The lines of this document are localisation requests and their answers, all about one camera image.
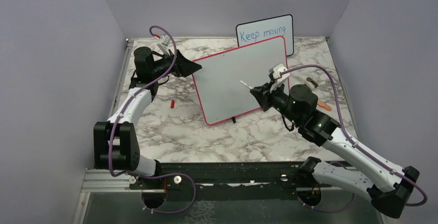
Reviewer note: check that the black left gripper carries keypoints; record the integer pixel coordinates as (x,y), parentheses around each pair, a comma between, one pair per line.
(183,66)

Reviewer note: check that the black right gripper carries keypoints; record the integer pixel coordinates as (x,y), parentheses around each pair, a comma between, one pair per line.
(263,95)

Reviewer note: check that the red capped white marker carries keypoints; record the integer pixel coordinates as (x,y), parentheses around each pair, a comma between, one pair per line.
(246,85)

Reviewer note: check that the red framed whiteboard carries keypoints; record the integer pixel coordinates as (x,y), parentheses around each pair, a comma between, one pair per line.
(221,95)

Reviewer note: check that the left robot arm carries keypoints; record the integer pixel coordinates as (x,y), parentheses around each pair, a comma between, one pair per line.
(114,141)

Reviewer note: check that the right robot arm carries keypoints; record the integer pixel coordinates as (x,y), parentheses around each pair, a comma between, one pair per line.
(387,186)

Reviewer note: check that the small whiteboard eraser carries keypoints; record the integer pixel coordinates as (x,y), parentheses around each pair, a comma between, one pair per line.
(311,83)

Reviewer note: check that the black framed written whiteboard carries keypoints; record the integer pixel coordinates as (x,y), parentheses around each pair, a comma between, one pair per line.
(254,31)

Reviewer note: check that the orange rubber piece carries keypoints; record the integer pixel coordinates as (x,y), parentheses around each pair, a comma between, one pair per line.
(324,105)

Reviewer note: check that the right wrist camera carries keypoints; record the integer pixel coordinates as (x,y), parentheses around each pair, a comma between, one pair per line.
(278,75)

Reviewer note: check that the black aluminium base frame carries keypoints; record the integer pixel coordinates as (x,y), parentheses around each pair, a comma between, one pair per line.
(216,193)

